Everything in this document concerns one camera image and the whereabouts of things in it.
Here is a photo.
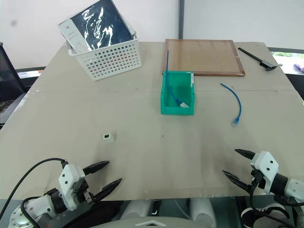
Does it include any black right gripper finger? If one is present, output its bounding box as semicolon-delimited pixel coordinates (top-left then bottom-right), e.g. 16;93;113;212
234;149;256;162
221;169;249;192

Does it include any green plastic bin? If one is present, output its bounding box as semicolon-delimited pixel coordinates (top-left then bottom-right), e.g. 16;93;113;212
160;70;196;116

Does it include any white rounded robot leg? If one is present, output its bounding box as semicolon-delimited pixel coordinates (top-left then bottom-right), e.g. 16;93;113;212
120;199;153;221
188;198;217;228

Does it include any grey robot torso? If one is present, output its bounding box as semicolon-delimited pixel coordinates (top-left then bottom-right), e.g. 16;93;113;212
90;215;219;228

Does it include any dark glossy book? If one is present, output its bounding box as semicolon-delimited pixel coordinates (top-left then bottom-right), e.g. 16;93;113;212
57;0;138;54

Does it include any white perforated plastic basket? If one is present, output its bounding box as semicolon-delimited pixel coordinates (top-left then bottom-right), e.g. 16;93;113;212
67;37;143;82

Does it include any dark vertical pole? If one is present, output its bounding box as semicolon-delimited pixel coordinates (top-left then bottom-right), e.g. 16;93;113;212
176;0;186;40

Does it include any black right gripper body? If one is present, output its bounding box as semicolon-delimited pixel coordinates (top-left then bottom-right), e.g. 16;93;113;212
247;166;266;192

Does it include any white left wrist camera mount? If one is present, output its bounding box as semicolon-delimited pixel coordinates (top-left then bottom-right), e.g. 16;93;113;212
58;163;86;211

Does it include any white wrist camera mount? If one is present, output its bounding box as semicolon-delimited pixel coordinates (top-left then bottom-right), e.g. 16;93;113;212
250;151;279;194
58;163;86;211

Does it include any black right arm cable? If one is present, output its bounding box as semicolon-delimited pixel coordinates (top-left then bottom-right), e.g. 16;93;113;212
248;171;304;228

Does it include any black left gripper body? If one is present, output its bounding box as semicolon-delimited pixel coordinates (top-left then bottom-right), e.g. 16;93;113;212
72;177;96;205

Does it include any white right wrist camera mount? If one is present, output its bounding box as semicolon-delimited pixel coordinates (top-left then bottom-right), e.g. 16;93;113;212
250;151;279;194

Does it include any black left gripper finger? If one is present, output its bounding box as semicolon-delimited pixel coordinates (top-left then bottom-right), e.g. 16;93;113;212
92;178;123;203
83;161;110;175

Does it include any brown wooden board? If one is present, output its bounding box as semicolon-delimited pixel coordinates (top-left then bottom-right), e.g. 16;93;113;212
162;38;246;77

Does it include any black and white sneaker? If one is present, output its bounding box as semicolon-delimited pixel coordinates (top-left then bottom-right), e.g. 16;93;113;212
240;204;289;228

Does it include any black caliper tool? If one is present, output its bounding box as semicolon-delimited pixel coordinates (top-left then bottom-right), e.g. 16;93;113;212
237;47;278;72

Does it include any blue Ethernet cable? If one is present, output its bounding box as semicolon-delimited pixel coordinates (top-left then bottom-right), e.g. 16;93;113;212
220;83;243;127

